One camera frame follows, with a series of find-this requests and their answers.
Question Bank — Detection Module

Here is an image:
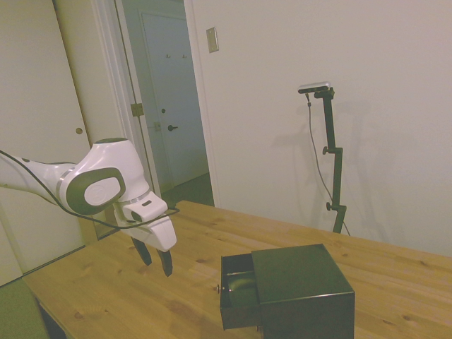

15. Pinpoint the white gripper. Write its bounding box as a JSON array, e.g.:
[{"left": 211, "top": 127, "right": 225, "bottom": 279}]
[{"left": 112, "top": 208, "right": 177, "bottom": 278}]

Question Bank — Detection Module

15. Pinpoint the black open drawer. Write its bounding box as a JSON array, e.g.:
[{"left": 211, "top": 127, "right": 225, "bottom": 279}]
[{"left": 219, "top": 253, "right": 263, "bottom": 331}]

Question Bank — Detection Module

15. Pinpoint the black metal drawer cabinet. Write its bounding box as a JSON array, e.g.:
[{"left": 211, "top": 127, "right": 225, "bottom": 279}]
[{"left": 250, "top": 243, "right": 355, "bottom": 339}]

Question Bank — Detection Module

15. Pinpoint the white open door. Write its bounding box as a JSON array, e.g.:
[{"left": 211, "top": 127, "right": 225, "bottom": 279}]
[{"left": 52, "top": 0, "right": 162, "bottom": 198}]

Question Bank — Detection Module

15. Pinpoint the blue hallway door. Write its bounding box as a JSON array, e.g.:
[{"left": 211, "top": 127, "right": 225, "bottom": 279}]
[{"left": 141, "top": 12, "right": 210, "bottom": 191}]

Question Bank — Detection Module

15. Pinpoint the white sliding closet door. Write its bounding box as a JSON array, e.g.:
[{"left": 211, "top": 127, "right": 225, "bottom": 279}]
[{"left": 0, "top": 0, "right": 93, "bottom": 276}]

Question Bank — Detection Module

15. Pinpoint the black camera stand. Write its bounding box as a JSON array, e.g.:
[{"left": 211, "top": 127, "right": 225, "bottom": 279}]
[{"left": 314, "top": 88, "right": 347, "bottom": 234}]

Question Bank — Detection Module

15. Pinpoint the grey stereo camera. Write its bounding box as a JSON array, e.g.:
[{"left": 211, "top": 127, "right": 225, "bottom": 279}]
[{"left": 297, "top": 81, "right": 333, "bottom": 95}]

